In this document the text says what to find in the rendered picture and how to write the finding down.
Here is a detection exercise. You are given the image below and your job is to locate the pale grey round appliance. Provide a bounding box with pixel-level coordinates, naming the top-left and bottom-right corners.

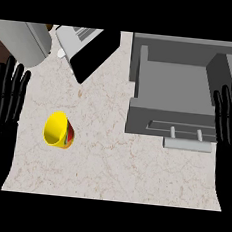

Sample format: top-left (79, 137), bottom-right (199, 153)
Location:
top-left (0, 19), bottom-right (54, 71)

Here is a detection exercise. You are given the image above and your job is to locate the grey drawer front with handle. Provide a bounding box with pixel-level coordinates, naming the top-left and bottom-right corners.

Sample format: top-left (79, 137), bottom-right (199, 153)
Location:
top-left (123, 97), bottom-right (223, 155)

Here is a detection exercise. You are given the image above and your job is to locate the grey and black toaster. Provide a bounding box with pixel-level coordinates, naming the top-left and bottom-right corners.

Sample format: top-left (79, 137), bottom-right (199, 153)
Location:
top-left (50, 25), bottom-right (122, 88)

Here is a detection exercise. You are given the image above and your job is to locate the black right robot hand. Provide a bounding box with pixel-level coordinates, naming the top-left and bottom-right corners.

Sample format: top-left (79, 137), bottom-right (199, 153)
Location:
top-left (201, 76), bottom-right (232, 214)

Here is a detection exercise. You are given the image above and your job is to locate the yellow cup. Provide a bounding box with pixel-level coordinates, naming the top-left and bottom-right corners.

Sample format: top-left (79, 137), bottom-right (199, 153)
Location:
top-left (41, 109), bottom-right (78, 151)

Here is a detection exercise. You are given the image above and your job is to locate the grey open drawer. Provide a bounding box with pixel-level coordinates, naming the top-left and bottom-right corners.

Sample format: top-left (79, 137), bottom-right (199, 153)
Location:
top-left (132, 44), bottom-right (232, 117)

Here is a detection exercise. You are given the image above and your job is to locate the grey cabinet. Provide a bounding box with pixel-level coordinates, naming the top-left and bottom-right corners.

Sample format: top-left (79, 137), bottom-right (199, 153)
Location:
top-left (127, 32), bottom-right (232, 93)

